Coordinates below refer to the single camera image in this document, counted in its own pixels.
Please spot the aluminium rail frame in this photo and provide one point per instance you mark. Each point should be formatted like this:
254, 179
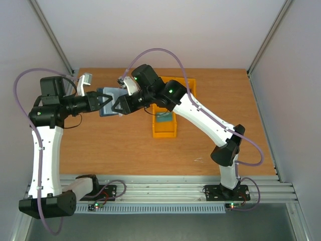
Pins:
188, 188

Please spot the teal credit card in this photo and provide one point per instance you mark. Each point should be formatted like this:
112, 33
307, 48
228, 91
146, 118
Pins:
162, 117

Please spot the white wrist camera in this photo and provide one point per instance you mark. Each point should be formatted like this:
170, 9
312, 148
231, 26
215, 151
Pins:
84, 80
129, 84

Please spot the left controller board with LEDs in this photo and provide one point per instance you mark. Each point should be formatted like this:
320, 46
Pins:
95, 206

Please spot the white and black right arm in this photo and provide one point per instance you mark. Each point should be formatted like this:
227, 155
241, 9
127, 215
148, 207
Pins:
144, 87

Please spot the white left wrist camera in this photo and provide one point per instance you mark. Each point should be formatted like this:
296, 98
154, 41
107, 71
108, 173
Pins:
84, 80

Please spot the orange bin back right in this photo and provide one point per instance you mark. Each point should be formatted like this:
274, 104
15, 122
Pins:
181, 80

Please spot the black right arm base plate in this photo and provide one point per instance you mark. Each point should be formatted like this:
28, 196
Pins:
213, 193

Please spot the grey slotted cable duct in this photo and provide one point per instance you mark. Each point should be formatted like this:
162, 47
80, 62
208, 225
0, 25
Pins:
151, 209

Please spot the blue card holder wallet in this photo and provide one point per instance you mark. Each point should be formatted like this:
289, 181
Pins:
115, 93

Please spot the controller board with leds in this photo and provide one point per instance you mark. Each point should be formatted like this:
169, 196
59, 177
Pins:
233, 205
95, 206

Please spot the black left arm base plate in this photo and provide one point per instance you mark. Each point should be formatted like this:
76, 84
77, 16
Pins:
109, 191

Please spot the right controller board with LEDs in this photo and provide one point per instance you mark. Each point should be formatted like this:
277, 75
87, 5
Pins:
233, 205

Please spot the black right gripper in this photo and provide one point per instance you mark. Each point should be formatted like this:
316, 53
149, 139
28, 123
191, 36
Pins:
128, 103

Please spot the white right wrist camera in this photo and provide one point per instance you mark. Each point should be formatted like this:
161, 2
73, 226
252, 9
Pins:
129, 84

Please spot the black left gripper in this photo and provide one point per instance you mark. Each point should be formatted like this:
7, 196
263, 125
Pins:
94, 103

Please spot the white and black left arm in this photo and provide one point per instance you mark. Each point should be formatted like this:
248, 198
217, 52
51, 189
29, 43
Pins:
46, 197

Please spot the orange bin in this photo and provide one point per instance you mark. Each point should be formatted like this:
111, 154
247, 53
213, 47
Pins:
181, 80
163, 130

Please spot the orange bin front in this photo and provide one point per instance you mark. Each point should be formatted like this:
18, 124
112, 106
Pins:
163, 130

